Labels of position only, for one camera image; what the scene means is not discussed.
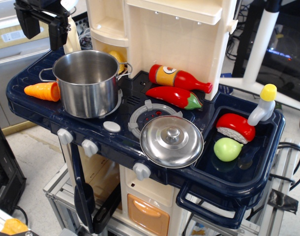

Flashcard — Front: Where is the stainless steel pot lid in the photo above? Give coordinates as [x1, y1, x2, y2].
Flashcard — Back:
[140, 116, 204, 169]

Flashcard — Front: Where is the grey stove knob middle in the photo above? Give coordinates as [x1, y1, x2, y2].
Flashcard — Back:
[82, 139, 99, 157]

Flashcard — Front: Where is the red toy chili pepper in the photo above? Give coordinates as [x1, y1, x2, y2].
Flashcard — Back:
[146, 86, 203, 110]

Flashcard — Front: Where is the cream toy bottle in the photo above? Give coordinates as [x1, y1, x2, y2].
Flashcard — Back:
[63, 16, 81, 54]

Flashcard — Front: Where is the green toy pear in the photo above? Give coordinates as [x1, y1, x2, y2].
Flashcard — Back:
[213, 138, 243, 162]

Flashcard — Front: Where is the red toy sushi piece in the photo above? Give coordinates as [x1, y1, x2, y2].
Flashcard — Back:
[216, 113, 255, 144]

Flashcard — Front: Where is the white stand frame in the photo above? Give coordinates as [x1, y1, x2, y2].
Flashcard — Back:
[218, 0, 300, 113]

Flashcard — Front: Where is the red toy ketchup bottle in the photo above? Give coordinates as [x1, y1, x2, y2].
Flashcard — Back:
[149, 64, 212, 94]

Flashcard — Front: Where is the black computer case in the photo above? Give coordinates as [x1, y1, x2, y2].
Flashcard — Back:
[0, 128, 26, 215]

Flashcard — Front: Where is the grey oval button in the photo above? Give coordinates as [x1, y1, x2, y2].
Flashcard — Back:
[103, 121, 121, 133]

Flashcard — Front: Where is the cream toy kitchen cabinet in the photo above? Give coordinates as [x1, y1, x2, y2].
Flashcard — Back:
[86, 0, 237, 101]

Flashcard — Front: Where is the orange toy oven drawer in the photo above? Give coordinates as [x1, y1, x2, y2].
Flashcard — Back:
[127, 194, 170, 236]

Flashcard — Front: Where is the grey toy faucet yellow cap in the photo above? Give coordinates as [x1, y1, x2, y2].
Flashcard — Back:
[247, 84, 277, 126]

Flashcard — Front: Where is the aluminium frame cart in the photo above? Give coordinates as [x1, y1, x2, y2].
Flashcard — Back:
[44, 138, 300, 236]

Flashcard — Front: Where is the orange toy carrot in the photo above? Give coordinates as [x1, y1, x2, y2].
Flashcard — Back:
[24, 82, 60, 102]

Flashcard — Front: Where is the black cable right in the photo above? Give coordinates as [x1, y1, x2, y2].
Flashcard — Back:
[269, 142, 300, 192]

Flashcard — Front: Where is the grey toy stove burner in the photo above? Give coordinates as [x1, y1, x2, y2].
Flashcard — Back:
[128, 100, 183, 139]

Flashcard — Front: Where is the grey stove knob right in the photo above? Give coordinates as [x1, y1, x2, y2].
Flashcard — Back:
[133, 163, 151, 181]

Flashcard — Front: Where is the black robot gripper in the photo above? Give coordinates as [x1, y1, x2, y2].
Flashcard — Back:
[14, 0, 70, 51]

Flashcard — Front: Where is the grey stove knob left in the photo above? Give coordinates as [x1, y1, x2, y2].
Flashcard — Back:
[57, 128, 74, 145]

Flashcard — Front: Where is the navy towel bar handle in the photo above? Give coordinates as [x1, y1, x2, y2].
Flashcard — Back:
[176, 183, 247, 230]

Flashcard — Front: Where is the yellow toy corn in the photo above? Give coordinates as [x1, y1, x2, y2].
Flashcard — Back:
[108, 50, 125, 74]

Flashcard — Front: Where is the yellow object bottom left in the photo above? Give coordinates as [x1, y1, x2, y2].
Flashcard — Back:
[1, 218, 29, 235]

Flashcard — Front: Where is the grey stove knob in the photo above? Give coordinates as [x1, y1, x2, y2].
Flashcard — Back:
[133, 163, 151, 181]
[82, 139, 99, 157]
[57, 128, 74, 145]

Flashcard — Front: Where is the navy toy kitchen counter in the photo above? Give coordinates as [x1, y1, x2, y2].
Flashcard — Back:
[6, 43, 286, 205]

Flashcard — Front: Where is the grey appliance with display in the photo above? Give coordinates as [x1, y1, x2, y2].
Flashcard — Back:
[0, 0, 50, 128]

